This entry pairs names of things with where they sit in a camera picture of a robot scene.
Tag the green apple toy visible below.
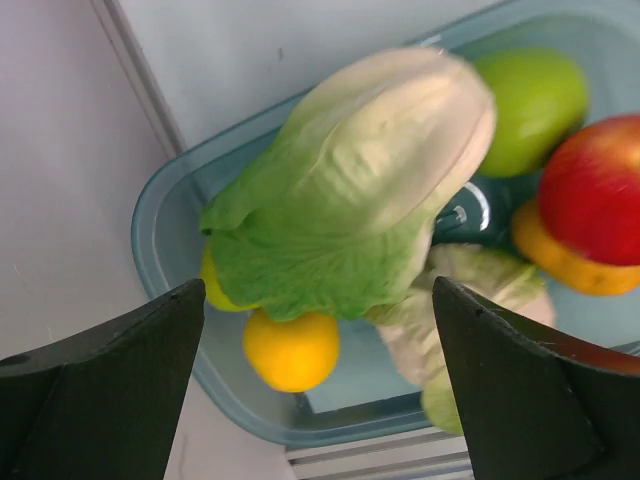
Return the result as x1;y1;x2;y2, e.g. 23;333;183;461
474;47;589;178

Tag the yellow lemon toy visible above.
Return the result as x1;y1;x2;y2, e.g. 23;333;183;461
242;309;340;393
199;242;258;312

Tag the aluminium frame rail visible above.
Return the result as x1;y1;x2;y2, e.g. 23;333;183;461
286;427;474;480

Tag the red apple toy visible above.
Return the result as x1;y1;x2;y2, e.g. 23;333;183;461
537;114;639;266

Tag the green lettuce toy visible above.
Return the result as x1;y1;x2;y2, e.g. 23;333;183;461
200;47;497;321

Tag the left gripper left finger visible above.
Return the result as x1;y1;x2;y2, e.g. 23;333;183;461
1;280;205;479

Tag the white cauliflower toy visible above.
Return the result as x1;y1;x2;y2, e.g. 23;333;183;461
366;244;555;435

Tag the orange fruit toy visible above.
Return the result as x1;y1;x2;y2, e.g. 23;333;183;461
511;200;639;296

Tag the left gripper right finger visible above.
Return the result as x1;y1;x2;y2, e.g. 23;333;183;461
433;277;639;479

